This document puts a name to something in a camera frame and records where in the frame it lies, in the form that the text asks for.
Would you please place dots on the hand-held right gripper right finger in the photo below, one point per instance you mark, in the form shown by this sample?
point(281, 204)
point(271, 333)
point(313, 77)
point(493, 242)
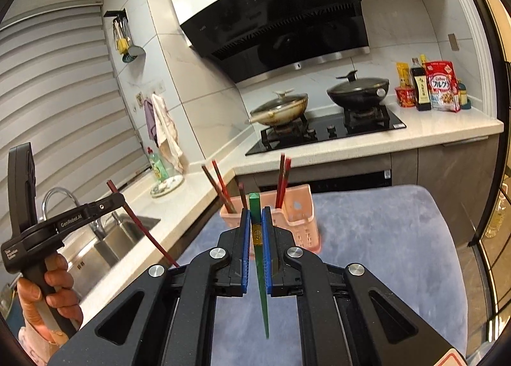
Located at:
point(266, 258)

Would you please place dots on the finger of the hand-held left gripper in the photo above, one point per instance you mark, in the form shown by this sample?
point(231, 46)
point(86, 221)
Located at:
point(88, 212)

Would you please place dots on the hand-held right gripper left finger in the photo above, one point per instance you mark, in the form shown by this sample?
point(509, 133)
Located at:
point(243, 258)

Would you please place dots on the green chopstick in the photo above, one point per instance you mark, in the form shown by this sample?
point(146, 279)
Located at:
point(261, 290)

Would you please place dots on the pink perforated utensil basket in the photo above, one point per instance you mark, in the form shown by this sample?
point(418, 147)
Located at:
point(297, 216)

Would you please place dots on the person's left forearm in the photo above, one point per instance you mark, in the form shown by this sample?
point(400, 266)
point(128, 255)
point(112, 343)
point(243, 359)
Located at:
point(34, 346)

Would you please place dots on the person's left hand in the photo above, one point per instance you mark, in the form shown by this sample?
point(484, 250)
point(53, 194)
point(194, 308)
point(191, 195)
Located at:
point(60, 270)

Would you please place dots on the chrome kitchen faucet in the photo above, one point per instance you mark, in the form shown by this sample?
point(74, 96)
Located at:
point(54, 192)

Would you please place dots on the stainless steel sink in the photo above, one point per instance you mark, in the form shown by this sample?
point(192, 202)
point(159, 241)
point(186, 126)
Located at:
point(115, 238)

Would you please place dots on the green dish soap bottle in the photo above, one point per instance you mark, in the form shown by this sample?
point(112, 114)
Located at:
point(159, 166)

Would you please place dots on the patterned white plate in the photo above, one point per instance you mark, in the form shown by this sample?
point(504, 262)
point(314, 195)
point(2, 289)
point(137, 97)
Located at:
point(169, 186)

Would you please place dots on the white window blinds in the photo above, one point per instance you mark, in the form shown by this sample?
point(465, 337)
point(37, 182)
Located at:
point(68, 110)

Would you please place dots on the purple hanging cloth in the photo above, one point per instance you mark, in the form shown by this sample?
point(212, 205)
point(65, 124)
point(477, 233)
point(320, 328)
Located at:
point(149, 120)

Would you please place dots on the grey-blue plush blanket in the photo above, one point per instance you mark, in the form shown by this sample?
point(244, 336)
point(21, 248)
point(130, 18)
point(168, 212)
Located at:
point(379, 250)

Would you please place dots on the white hanging towel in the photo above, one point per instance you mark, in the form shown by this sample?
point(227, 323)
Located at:
point(165, 130)

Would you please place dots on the black gas stove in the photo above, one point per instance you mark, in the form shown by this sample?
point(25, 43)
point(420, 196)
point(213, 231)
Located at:
point(331, 132)

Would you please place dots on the beige wok with glass lid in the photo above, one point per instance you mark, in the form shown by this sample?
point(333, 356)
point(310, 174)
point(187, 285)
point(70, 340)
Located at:
point(283, 108)

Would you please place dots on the grey hanging scoop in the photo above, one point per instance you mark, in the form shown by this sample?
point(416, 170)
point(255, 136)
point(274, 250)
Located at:
point(135, 54)

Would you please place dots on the yellow hanging brush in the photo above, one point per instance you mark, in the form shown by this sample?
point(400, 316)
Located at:
point(123, 46)

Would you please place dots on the black wok with lid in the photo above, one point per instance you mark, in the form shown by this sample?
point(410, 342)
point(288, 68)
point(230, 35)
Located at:
point(359, 90)

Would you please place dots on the red instant noodle cup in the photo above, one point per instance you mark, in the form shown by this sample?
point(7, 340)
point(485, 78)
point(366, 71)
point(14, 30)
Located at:
point(405, 96)

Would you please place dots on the glass door with black grid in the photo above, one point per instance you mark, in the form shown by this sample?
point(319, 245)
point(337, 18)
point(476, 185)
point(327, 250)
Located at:
point(491, 270)

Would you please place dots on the dark soy sauce bottle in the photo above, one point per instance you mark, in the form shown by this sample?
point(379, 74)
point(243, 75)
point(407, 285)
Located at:
point(421, 90)

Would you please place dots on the yellow food packet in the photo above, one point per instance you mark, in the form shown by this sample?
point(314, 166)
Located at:
point(402, 75)

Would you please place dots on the clear cooking oil bottle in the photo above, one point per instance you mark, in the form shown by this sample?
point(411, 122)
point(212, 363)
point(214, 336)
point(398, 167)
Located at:
point(495, 218)

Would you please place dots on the black range hood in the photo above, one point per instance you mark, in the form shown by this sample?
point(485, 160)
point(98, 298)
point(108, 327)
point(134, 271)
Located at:
point(279, 19)

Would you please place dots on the red cereal bag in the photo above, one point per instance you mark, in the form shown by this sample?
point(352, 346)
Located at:
point(441, 86)

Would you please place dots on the yellow cap bottle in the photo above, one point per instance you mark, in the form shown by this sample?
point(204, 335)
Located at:
point(423, 59)

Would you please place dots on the small green bottle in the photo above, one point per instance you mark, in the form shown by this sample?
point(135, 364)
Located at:
point(464, 96)

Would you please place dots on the grey wall outlet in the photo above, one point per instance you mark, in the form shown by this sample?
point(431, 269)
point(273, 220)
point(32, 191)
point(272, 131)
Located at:
point(453, 42)

